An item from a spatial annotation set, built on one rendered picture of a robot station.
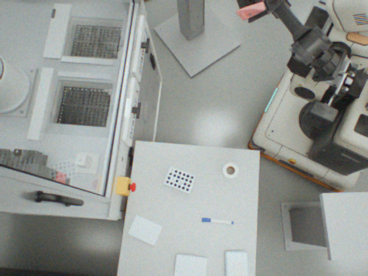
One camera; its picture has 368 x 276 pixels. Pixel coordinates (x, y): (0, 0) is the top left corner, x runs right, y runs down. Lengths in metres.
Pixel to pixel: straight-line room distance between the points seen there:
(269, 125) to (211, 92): 0.56
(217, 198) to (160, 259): 0.36
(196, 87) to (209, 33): 0.44
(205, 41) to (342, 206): 1.55
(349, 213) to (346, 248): 0.15
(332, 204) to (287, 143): 0.62
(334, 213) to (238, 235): 0.43
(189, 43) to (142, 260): 1.65
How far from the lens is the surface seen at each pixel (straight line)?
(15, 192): 0.73
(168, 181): 1.50
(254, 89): 2.48
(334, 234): 1.59
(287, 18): 1.35
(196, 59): 2.52
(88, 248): 2.38
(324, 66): 1.23
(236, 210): 1.50
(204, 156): 1.52
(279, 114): 2.14
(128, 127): 1.43
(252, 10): 0.90
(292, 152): 2.09
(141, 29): 1.61
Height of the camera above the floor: 2.25
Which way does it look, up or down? 75 degrees down
